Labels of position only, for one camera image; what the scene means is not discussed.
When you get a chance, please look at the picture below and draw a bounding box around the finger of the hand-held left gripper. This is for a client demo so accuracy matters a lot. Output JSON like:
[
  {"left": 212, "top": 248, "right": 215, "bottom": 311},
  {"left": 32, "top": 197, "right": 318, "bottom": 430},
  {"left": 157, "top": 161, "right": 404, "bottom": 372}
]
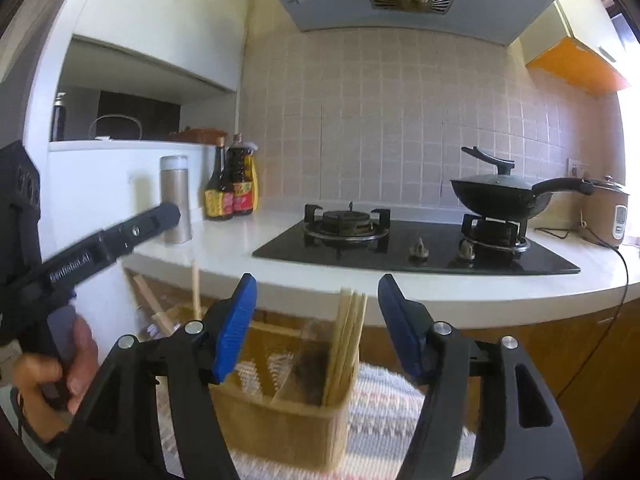
[{"left": 99, "top": 202, "right": 182, "bottom": 257}]

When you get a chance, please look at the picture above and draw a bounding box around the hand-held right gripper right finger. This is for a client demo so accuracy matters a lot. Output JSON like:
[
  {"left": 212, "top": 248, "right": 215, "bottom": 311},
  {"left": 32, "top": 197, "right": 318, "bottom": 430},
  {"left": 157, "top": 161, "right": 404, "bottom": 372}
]
[{"left": 377, "top": 274, "right": 585, "bottom": 480}]

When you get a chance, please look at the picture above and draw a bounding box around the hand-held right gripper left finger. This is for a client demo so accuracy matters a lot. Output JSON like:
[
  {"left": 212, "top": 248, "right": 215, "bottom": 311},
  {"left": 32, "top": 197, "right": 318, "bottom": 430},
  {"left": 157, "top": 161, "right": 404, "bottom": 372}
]
[{"left": 54, "top": 272, "right": 258, "bottom": 480}]

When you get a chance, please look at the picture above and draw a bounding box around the beige plastic utensil basket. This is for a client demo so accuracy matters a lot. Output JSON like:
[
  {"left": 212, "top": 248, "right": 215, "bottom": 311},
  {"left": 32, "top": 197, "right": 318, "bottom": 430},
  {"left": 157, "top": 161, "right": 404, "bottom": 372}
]
[{"left": 165, "top": 305, "right": 361, "bottom": 473}]

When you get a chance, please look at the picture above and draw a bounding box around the person's left hand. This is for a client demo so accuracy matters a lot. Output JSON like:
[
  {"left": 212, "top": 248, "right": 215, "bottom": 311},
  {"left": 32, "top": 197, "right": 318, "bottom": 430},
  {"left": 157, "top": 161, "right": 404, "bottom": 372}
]
[{"left": 12, "top": 317, "right": 101, "bottom": 445}]

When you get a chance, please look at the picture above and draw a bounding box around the silver thermos flask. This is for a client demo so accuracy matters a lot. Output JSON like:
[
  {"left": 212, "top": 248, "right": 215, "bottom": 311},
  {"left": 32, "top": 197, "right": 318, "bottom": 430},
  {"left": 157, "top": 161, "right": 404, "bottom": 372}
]
[{"left": 160, "top": 155, "right": 194, "bottom": 245}]

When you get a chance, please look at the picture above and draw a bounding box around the slim dark soy sauce bottle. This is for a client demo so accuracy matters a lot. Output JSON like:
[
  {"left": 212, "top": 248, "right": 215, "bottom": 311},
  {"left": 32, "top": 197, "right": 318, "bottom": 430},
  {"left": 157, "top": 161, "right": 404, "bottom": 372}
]
[{"left": 204, "top": 136, "right": 235, "bottom": 222}]

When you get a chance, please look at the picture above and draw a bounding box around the black glass gas stove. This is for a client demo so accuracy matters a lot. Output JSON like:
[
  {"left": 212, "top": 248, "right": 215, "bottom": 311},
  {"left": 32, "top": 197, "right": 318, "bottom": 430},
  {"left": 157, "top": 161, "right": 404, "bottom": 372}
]
[{"left": 251, "top": 201, "right": 582, "bottom": 276}]

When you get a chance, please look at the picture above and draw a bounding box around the striped woven mat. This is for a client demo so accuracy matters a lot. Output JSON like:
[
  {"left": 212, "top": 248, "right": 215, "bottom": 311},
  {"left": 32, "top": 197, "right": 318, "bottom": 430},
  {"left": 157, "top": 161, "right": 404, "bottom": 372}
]
[{"left": 150, "top": 360, "right": 476, "bottom": 480}]

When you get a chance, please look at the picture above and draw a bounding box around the wide dark sauce bottle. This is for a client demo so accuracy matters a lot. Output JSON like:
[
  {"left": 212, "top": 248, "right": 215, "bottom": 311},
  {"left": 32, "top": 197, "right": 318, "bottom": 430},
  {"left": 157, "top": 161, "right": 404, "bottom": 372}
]
[{"left": 226, "top": 133, "right": 255, "bottom": 217}]

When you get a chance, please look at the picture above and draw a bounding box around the yellow bottle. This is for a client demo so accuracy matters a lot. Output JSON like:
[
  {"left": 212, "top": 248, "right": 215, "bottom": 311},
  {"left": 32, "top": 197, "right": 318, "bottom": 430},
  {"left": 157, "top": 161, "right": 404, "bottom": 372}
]
[{"left": 247, "top": 142, "right": 261, "bottom": 211}]

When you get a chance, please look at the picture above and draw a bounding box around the dark tall bottle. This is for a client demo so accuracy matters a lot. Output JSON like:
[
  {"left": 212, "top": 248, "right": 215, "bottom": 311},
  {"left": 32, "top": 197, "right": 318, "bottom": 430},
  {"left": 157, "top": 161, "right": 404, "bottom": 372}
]
[{"left": 50, "top": 92, "right": 68, "bottom": 142}]

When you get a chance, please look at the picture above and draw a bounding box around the wooden kitchen cabinet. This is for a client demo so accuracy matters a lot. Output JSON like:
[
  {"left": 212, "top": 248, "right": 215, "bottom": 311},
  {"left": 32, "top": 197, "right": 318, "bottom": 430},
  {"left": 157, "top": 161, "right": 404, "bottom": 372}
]
[{"left": 122, "top": 267, "right": 640, "bottom": 461}]

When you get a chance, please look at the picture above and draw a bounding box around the black wok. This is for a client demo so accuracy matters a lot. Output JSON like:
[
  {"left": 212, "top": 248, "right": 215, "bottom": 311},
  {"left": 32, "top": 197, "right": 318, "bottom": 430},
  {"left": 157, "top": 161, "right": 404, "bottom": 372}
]
[{"left": 450, "top": 176, "right": 596, "bottom": 222}]

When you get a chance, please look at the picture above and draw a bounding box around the black wok lid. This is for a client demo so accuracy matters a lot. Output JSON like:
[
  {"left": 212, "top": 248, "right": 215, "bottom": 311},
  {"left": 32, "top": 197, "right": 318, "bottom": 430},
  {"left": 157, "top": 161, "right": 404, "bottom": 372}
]
[{"left": 452, "top": 146, "right": 535, "bottom": 191}]

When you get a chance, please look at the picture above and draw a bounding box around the beige rice cooker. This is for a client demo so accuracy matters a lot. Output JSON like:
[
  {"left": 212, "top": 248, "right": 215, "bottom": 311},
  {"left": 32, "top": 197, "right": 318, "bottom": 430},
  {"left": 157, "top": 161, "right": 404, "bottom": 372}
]
[{"left": 577, "top": 175, "right": 631, "bottom": 250}]

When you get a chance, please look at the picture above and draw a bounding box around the grey range hood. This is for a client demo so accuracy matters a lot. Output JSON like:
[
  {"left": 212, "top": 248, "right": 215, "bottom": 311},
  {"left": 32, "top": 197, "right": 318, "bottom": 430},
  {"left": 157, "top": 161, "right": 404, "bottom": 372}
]
[{"left": 250, "top": 0, "right": 566, "bottom": 47}]

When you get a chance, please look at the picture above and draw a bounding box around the black power cable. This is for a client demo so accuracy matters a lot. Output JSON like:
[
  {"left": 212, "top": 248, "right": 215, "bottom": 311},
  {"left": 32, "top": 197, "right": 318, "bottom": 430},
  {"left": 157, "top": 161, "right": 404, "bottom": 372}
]
[{"left": 535, "top": 225, "right": 632, "bottom": 401}]

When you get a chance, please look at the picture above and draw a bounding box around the orange wall cabinet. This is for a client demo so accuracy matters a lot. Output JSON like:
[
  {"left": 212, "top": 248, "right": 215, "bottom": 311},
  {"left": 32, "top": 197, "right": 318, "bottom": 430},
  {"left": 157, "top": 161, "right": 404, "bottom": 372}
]
[{"left": 525, "top": 0, "right": 633, "bottom": 97}]

